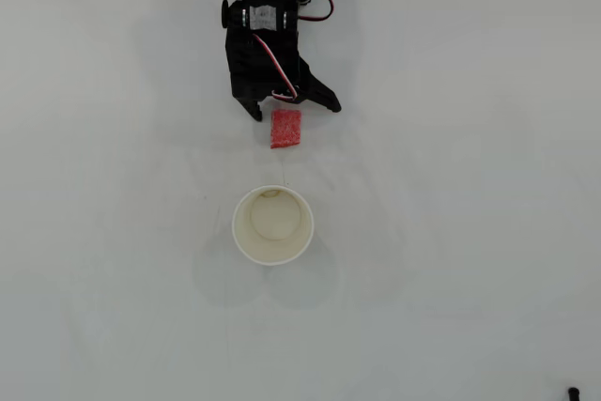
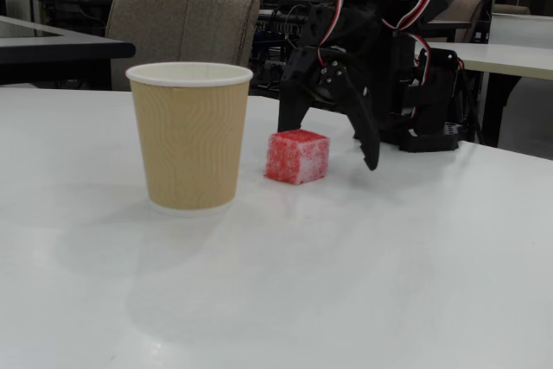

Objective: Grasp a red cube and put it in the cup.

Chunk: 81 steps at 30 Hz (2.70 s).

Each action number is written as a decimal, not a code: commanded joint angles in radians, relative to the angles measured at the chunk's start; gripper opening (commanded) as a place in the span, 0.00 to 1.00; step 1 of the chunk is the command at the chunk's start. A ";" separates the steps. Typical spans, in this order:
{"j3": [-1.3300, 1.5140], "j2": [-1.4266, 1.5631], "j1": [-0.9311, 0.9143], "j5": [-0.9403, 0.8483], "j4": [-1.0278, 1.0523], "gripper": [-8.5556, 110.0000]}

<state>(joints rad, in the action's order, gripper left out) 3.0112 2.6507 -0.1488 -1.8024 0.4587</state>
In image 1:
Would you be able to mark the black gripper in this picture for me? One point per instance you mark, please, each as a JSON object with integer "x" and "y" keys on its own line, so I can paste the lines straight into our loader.
{"x": 257, "y": 83}

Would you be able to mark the red foam cube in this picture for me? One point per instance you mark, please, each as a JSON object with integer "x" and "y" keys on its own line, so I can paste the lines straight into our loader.
{"x": 286, "y": 128}

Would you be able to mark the tan paper cup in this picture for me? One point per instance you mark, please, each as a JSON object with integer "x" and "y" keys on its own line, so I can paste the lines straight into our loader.
{"x": 249, "y": 246}

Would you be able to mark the small black round object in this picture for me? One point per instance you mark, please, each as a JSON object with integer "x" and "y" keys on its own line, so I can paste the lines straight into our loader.
{"x": 573, "y": 394}

